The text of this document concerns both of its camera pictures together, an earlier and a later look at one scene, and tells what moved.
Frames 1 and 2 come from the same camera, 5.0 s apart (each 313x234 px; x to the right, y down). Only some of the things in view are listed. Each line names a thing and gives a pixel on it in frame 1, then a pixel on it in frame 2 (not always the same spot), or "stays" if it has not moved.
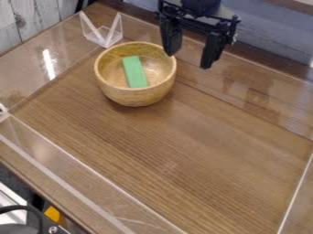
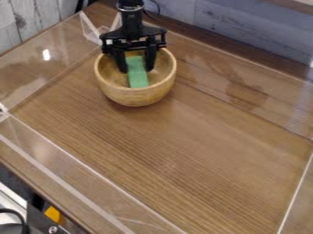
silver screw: (52, 229) stays
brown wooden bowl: (158, 67) stays
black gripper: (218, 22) → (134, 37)
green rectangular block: (134, 72) stays
